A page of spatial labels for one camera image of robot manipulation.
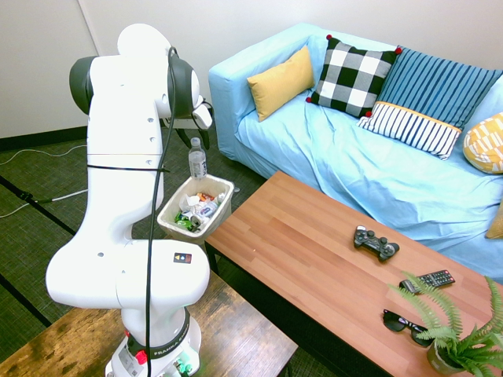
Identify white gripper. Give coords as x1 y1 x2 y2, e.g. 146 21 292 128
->
168 96 215 152

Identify clear plastic bottle purple label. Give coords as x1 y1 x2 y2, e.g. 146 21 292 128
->
188 137 208 181

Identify white plastic trash bin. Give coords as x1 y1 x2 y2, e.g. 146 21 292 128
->
156 174 236 247

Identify white crumpled tissue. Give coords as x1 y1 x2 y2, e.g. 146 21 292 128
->
178 192 204 214

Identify silver soda can blue label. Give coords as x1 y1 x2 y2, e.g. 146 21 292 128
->
191 203 218 220

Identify mustard yellow pillow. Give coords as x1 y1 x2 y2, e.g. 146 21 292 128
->
246 45 317 123

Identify light blue sofa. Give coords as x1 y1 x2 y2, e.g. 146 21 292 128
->
207 22 503 286

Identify black white checked pillow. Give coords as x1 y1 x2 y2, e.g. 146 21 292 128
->
305 34 403 119

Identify black game controller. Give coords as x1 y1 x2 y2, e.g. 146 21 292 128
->
353 225 401 263

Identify rustic brown side table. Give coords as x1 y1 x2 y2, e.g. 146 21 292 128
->
0 270 299 377

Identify blue striped pillow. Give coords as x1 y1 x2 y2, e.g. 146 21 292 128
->
356 46 503 162

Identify black sunglasses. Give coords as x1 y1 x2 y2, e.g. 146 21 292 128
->
382 309 434 349

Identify black TV remote control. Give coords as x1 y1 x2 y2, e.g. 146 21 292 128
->
398 269 457 295

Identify yellow white patterned bolster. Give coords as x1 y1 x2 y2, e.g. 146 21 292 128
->
462 112 503 175

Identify yellow striped pillow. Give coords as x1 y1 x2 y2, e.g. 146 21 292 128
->
484 201 503 240

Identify potted green fern plant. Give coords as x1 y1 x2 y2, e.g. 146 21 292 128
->
387 270 503 377

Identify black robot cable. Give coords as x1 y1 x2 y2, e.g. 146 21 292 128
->
144 46 178 377

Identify white floor cable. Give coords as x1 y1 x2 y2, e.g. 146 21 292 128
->
0 188 90 219
0 144 89 167

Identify wooden coffee table black frame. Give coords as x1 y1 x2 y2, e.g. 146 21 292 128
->
204 170 503 377

